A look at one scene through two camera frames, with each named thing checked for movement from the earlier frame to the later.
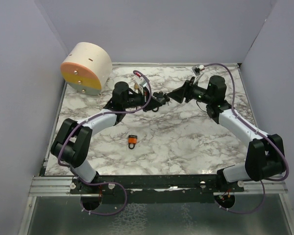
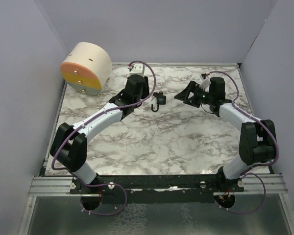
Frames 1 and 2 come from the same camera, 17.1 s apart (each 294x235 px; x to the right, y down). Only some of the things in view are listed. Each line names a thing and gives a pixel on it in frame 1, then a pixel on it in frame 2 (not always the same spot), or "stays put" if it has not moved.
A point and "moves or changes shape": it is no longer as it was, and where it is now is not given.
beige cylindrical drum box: x=87 y=67 stays put
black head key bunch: x=167 y=98 moves or changes shape
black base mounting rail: x=162 y=188 stays put
